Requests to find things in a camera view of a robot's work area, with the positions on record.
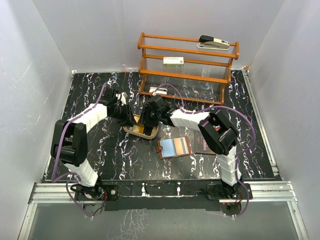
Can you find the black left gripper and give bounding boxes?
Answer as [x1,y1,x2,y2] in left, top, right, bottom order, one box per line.
[110,103,137,127]

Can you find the beige oval card tray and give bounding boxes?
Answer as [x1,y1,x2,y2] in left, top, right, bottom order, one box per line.
[122,125,159,140]

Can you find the brown leather card holder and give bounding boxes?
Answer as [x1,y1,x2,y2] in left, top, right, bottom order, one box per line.
[156,136,192,159]

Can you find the gold credit card black stripe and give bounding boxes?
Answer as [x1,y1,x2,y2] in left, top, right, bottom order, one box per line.
[173,137,189,155]

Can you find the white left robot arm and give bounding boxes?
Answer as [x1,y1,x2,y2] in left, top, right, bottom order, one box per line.
[50,88,137,200]

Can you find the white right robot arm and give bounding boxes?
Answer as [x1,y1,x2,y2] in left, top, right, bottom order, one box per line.
[138,95,241,199]

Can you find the small white box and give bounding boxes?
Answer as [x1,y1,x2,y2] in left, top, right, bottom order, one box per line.
[149,87,168,95]

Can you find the white staples box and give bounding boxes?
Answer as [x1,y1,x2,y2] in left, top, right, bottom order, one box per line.
[162,56,185,68]

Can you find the orange wooden shelf rack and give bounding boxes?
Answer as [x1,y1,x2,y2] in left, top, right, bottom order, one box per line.
[137,32,240,105]

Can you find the dark book three days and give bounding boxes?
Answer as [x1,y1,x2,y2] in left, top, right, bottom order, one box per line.
[194,130,215,155]

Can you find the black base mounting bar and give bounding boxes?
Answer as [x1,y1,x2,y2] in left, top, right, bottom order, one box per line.
[71,179,253,215]

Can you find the black and beige stapler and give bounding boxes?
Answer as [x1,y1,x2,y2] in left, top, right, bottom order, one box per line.
[197,35,230,51]

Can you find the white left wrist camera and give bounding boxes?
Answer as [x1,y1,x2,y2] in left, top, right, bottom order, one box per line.
[116,92,128,105]

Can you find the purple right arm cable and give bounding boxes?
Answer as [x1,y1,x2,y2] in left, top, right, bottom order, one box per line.
[151,83,257,218]

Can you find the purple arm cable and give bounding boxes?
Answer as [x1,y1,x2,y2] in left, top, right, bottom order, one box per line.
[151,83,257,218]
[51,82,108,218]

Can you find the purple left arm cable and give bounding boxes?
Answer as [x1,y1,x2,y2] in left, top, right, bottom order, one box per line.
[51,82,108,218]

